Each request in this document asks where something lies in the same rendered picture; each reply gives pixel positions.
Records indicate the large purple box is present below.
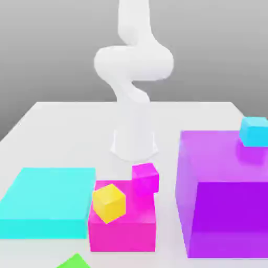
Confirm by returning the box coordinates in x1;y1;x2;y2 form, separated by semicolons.
175;130;268;260

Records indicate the small blue cube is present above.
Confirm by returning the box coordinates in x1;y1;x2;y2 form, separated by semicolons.
239;116;268;148

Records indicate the large pink box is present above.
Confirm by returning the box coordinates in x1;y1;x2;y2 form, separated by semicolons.
87;180;157;253

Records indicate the small magenta cube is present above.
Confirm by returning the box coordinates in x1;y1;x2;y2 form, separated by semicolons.
131;162;160;194

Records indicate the large cyan box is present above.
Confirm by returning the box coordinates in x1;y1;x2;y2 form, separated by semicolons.
0;167;97;240

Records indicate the small yellow cube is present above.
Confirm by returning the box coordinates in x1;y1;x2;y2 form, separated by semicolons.
92;183;127;225

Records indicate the small green cube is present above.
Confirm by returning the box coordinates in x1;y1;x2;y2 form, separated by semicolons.
55;252;92;268

